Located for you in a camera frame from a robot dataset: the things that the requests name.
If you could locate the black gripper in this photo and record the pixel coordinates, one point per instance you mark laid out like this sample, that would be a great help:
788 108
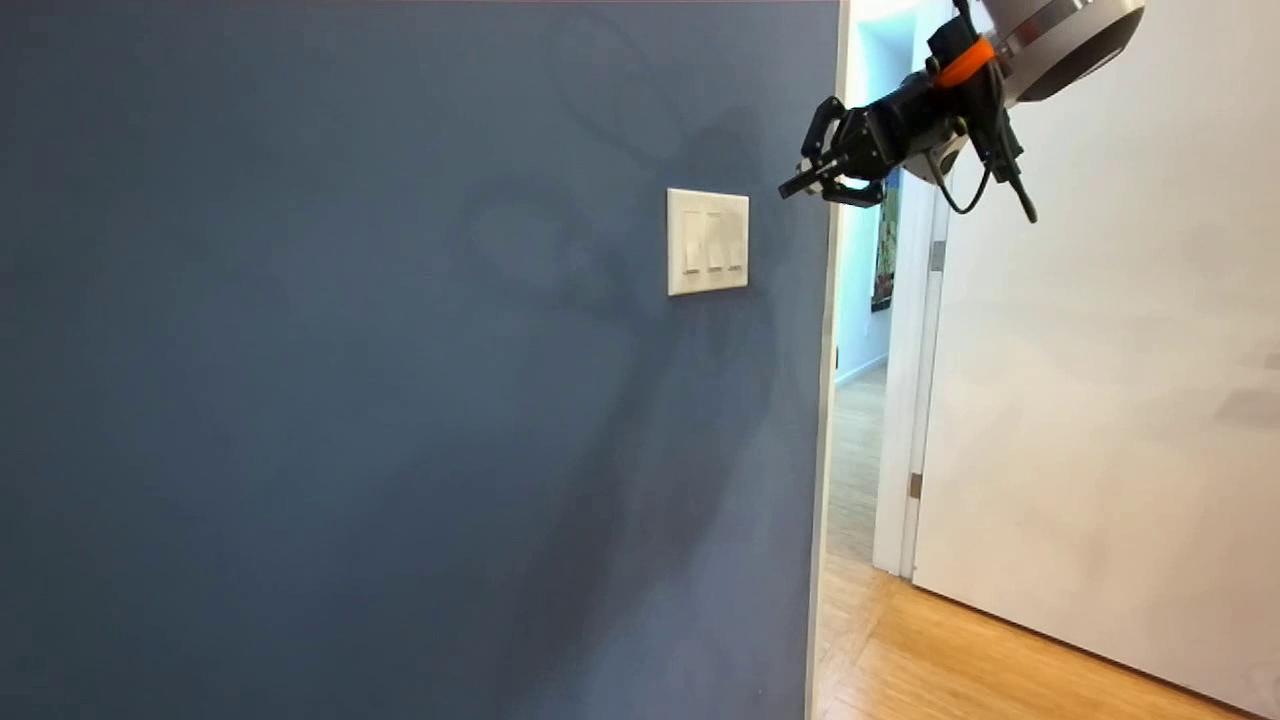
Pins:
905 125

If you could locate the white rocker switch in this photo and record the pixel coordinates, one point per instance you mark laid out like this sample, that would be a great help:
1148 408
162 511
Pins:
689 246
733 246
713 246

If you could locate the metal door hinge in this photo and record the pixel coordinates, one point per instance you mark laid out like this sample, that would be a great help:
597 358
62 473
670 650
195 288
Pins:
938 253
912 485

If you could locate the white door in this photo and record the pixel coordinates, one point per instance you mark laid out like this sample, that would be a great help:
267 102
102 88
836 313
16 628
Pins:
1107 466

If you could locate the dark blue wall hanging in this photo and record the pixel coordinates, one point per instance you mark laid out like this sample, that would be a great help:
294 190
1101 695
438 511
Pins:
884 261

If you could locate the white light switch plate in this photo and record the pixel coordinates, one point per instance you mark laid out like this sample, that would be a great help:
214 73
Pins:
704 240

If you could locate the white wall corner trim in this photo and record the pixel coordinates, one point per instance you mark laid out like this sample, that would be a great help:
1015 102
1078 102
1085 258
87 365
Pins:
825 401

